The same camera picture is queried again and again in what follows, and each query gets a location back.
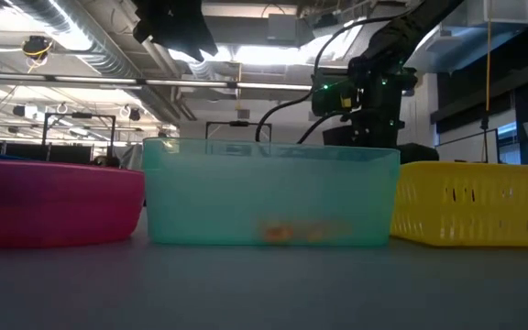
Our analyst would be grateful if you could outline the black metal rig frame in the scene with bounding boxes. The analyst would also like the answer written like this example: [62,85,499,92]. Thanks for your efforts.
[41,112,117,161]

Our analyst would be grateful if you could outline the grey ceiling air unit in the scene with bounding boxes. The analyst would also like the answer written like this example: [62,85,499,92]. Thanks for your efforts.
[267,12,316,47]

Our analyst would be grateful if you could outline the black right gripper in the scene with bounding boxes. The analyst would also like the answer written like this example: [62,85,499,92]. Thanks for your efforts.
[311,59,419,149]

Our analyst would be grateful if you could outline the thin black pole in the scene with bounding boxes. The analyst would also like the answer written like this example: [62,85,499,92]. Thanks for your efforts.
[479,114,490,164]

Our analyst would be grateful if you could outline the ceiling cable reel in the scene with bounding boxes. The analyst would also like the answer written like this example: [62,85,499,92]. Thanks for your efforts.
[20,35,55,74]

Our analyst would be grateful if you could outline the pink round plastic bowl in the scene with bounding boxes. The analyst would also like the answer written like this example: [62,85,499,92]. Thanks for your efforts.
[0,159,146,249]

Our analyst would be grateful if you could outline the teal translucent plastic bin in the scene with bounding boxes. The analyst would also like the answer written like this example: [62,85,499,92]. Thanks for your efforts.
[142,137,402,248]

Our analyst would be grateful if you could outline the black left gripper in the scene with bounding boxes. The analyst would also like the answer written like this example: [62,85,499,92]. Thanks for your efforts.
[131,0,220,63]

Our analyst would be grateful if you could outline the white board panel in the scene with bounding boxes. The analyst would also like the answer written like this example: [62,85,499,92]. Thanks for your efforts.
[434,127,500,165]

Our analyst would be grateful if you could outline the long ceiling light bar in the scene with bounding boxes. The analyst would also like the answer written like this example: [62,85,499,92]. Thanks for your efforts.
[0,71,314,92]

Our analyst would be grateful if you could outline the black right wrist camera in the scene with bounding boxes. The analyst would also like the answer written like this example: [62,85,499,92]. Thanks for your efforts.
[322,124,362,149]

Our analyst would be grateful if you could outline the yellow perforated plastic basket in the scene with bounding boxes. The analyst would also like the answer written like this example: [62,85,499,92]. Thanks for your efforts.
[390,159,528,248]

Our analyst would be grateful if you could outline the orange toy pumpkin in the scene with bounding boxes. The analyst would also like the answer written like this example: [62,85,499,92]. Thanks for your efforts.
[261,222,293,244]

